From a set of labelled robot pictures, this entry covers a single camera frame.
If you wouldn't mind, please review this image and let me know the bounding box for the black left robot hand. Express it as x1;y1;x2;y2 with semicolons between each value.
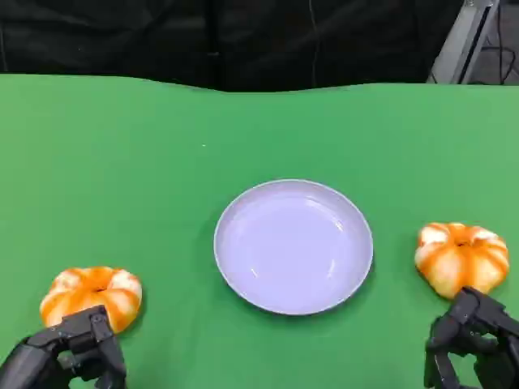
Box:
0;304;127;389

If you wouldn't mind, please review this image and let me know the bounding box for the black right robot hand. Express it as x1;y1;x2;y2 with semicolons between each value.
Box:
423;285;519;389

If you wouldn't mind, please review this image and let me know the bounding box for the orange and white bread roll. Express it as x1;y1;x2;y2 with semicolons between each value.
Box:
39;266;144;335
414;221;510;301

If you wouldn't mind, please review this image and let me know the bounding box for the green table cloth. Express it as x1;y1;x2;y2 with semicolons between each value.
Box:
0;72;519;389

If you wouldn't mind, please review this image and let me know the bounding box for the lilac plate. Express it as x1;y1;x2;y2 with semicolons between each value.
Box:
213;178;375;317

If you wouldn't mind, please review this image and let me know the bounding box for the silver metal stand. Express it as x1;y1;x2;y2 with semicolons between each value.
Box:
426;0;502;85

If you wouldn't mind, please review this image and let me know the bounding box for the black backdrop curtain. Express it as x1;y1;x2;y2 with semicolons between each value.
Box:
0;0;465;92

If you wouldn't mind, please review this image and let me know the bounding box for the black cable loop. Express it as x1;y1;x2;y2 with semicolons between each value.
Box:
480;0;519;85

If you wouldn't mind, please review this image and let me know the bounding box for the thin black hanging cable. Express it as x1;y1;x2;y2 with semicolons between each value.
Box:
308;0;318;88

